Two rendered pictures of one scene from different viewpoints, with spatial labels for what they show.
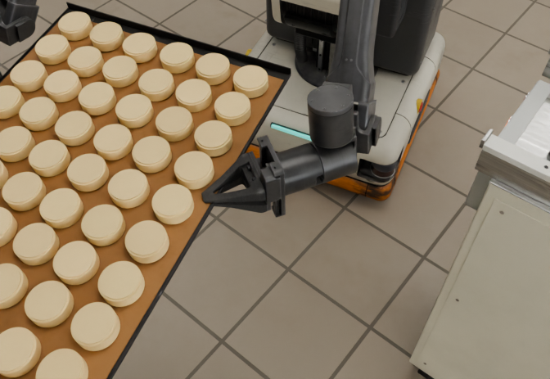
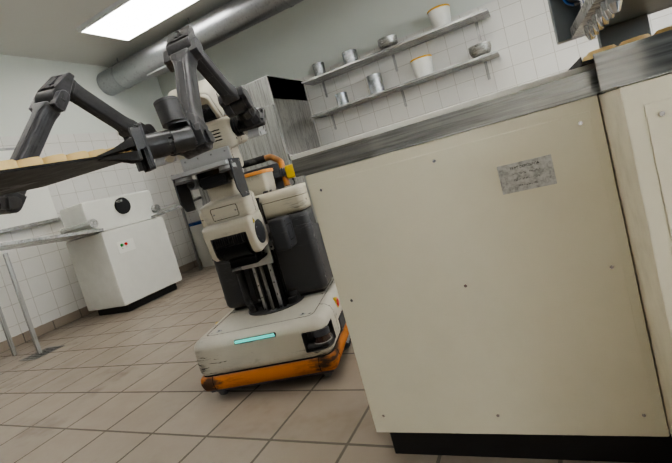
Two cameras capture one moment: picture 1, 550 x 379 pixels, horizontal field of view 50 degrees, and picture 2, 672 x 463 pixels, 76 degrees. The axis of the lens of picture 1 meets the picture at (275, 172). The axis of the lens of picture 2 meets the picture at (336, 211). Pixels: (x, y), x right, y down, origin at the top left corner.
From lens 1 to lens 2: 0.95 m
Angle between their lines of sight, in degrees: 47
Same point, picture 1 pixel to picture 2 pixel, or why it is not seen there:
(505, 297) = (367, 262)
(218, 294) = not seen: outside the picture
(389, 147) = (318, 316)
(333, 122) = (166, 103)
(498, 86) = not seen: hidden behind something
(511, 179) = (312, 166)
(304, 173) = (159, 135)
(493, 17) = not seen: hidden behind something
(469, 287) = (349, 278)
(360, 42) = (189, 104)
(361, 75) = (192, 114)
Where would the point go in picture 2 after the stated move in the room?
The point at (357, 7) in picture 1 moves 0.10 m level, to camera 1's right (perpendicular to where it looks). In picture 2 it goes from (184, 94) to (222, 85)
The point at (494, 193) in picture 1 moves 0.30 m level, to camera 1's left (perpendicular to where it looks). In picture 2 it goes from (311, 181) to (198, 212)
